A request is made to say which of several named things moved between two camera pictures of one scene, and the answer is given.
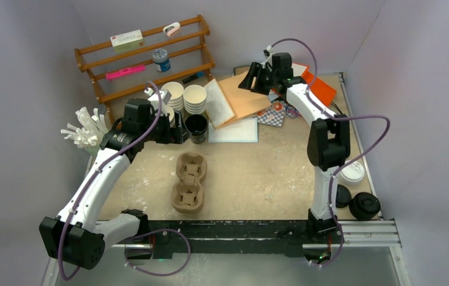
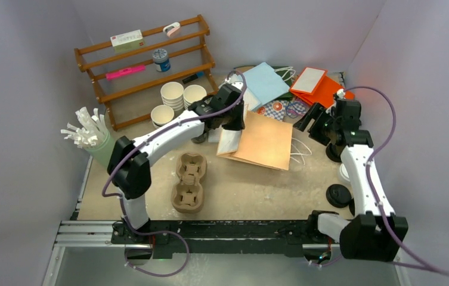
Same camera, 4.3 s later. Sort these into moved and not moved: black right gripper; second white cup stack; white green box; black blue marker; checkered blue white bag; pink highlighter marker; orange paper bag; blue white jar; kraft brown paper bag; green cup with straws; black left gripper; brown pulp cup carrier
Moved: kraft brown paper bag; orange paper bag; black right gripper; black left gripper
Not moved: second white cup stack; green cup with straws; white green box; pink highlighter marker; checkered blue white bag; black blue marker; brown pulp cup carrier; blue white jar
